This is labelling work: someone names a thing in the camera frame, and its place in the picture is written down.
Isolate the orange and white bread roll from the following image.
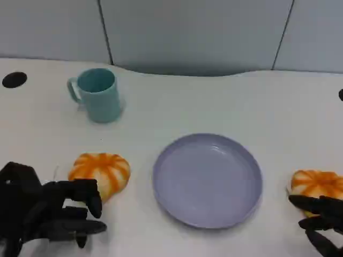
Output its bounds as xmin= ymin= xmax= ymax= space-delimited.
xmin=68 ymin=153 xmax=131 ymax=204
xmin=287 ymin=169 xmax=343 ymax=218

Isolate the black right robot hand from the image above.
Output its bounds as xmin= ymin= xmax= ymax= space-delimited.
xmin=288 ymin=194 xmax=343 ymax=257

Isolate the pale green mug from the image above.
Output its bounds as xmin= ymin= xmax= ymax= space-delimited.
xmin=66 ymin=67 xmax=122 ymax=124

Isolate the lilac plate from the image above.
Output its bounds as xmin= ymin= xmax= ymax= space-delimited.
xmin=152 ymin=133 xmax=263 ymax=230

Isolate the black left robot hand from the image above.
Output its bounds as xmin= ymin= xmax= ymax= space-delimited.
xmin=0 ymin=161 xmax=108 ymax=257

